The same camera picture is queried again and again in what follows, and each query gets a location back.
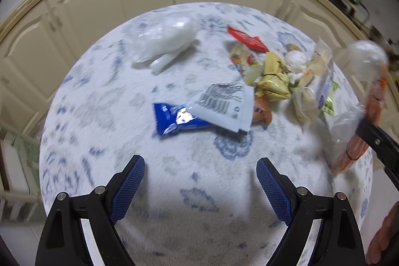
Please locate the red snack wrapper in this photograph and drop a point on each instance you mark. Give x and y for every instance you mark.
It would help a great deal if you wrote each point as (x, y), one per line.
(246, 38)

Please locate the person's right hand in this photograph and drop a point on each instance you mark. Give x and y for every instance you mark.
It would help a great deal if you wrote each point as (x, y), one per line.
(380, 241)

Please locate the yellow orange snack wrapper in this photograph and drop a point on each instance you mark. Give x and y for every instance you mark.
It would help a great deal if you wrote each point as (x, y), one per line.
(243, 57)

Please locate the orange sausage packet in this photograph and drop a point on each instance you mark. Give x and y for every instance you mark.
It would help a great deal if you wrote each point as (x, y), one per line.
(375, 97)

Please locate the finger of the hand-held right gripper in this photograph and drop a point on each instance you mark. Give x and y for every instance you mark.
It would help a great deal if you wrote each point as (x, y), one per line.
(377, 138)

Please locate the white wooden frame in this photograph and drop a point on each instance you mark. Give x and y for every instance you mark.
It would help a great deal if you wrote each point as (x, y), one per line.
(12, 166)

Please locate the orange brown wrapper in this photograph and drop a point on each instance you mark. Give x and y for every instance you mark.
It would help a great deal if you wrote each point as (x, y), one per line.
(261, 111)

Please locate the green label wrapper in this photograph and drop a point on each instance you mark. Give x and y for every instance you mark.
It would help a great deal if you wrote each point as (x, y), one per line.
(332, 104)

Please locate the blue snack wrapper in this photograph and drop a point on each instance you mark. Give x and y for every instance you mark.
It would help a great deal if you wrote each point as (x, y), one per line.
(165, 119)

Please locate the white barcode wrapper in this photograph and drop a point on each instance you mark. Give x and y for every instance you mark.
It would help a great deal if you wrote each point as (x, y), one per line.
(224, 110)

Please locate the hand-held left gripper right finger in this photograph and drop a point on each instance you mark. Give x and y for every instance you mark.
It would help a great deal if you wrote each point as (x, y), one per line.
(274, 191)

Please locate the blue floral tablecloth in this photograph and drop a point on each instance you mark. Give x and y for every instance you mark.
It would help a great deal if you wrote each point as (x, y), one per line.
(124, 129)

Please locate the clear plastic bag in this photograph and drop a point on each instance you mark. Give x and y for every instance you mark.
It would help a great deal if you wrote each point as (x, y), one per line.
(162, 35)

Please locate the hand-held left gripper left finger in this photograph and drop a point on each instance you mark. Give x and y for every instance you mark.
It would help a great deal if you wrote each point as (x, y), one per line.
(127, 188)

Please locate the clear snack packet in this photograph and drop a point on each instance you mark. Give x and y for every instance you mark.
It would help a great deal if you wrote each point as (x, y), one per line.
(321, 79)

